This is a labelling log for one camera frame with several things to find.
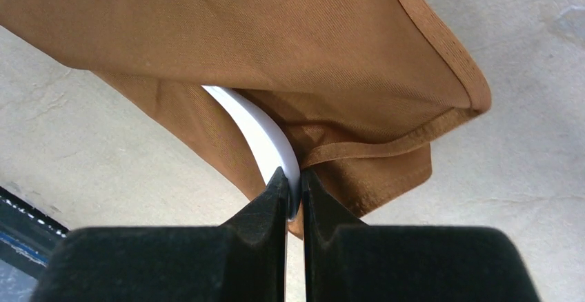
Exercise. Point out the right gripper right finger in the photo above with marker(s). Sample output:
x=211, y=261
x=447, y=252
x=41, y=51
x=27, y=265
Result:
x=349, y=260

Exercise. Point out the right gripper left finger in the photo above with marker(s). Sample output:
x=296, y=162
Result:
x=243, y=259

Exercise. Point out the white ceramic spoon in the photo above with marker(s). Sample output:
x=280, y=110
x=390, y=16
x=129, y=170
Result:
x=269, y=145

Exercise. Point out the orange cloth napkin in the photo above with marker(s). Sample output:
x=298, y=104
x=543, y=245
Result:
x=360, y=87

